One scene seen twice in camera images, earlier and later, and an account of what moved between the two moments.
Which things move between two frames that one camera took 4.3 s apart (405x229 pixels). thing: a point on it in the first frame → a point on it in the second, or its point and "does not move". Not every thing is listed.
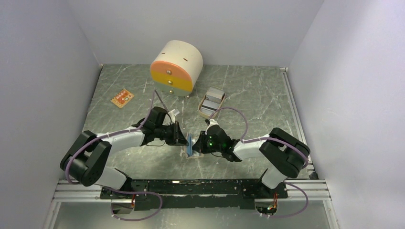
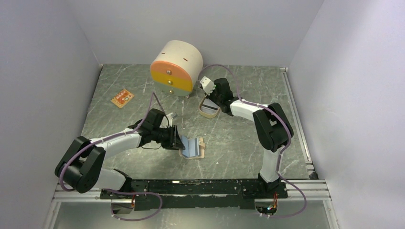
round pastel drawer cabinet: x=177 y=68 does not move
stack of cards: x=213 y=98 does not move
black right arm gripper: x=199 y=146 → x=210 y=97
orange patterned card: x=122 y=98 does not move
